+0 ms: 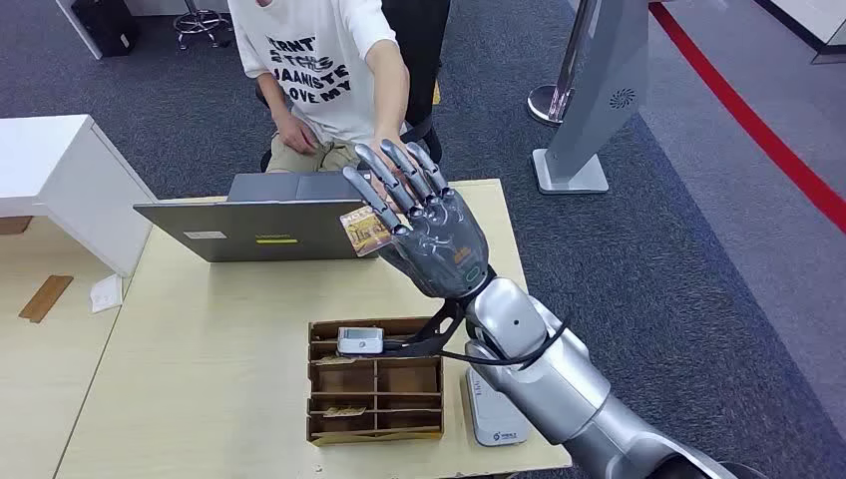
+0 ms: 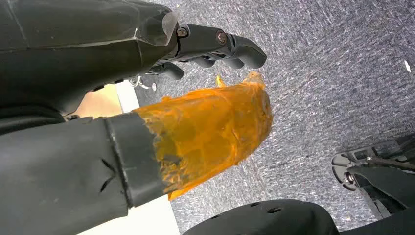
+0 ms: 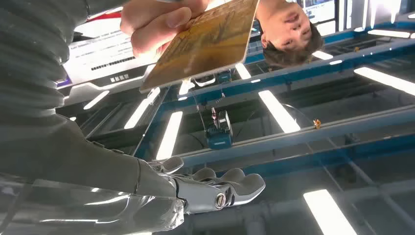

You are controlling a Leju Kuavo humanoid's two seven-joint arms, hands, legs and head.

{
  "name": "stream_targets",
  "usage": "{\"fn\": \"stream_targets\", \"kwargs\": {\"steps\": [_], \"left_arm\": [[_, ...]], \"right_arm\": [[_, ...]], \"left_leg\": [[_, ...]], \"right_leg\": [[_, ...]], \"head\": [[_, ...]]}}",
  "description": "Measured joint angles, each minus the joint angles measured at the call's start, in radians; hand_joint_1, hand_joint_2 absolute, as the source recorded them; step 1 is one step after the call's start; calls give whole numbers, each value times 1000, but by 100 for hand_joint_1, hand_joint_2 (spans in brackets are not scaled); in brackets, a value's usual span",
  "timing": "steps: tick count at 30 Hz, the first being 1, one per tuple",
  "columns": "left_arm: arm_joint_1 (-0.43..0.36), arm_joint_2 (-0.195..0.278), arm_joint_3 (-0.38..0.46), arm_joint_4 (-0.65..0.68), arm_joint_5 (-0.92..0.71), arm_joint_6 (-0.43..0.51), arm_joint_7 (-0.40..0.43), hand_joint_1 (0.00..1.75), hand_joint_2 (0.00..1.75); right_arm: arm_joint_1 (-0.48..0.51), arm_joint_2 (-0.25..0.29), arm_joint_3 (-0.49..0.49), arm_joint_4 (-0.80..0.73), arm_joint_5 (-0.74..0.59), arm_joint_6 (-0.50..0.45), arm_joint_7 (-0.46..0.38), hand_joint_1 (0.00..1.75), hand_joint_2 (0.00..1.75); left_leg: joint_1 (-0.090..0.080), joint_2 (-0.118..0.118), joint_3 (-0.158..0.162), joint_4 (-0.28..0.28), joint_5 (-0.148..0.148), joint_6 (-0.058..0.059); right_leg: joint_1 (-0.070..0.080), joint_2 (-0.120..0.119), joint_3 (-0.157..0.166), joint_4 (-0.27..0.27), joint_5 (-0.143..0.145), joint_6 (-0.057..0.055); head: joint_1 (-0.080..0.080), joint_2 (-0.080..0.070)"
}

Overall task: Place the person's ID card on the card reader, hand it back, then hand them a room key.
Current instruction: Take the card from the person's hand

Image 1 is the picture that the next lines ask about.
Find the person's left hand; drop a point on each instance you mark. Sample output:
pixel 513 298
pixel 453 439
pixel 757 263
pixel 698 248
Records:
pixel 394 135

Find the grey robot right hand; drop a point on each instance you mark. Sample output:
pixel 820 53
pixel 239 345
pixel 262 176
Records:
pixel 443 244

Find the person's right hand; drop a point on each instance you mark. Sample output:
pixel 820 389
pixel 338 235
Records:
pixel 297 135

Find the gold picture ID card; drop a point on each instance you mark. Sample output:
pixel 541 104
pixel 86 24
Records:
pixel 365 235

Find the person's right forearm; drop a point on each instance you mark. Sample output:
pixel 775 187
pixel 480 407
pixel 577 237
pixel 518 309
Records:
pixel 276 99

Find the person's left forearm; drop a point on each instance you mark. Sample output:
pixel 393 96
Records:
pixel 388 92

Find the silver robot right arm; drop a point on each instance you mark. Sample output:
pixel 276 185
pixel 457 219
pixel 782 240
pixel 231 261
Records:
pixel 562 390

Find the person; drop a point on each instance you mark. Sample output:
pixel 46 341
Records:
pixel 317 99

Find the brown wooden card organizer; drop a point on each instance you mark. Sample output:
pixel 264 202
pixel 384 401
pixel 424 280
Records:
pixel 357 383

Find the white grey card reader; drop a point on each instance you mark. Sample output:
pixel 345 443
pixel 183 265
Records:
pixel 496 416

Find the black office chair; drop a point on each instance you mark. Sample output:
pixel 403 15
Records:
pixel 416 53

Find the grey laptop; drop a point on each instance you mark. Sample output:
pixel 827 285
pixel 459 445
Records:
pixel 264 225

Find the chrome stool base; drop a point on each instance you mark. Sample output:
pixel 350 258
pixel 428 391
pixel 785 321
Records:
pixel 198 21

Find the white office desk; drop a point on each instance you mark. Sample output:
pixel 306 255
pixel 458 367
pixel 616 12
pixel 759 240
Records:
pixel 152 5

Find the black computer tower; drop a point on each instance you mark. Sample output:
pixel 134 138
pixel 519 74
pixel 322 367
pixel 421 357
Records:
pixel 106 23

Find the grey kiosk stand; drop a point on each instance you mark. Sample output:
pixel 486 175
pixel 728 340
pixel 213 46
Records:
pixel 608 73

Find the white cabinet desk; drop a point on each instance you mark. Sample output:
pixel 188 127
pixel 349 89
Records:
pixel 66 172

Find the white paper slip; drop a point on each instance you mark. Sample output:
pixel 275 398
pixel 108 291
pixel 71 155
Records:
pixel 106 294

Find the brown wooden block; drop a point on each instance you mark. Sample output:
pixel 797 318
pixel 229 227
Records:
pixel 14 225

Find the brown wooden strip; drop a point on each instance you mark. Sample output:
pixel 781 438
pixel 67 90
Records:
pixel 46 299

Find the dark round robot part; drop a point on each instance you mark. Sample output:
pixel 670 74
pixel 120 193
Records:
pixel 747 472

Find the white cabinet with dark base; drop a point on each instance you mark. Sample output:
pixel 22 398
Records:
pixel 813 16

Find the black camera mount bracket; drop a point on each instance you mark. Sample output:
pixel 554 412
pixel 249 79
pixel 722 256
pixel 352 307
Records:
pixel 429 337

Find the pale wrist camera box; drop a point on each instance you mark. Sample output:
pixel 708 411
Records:
pixel 360 340

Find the chrome stanchion post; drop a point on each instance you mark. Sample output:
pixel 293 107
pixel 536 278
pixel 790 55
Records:
pixel 552 106

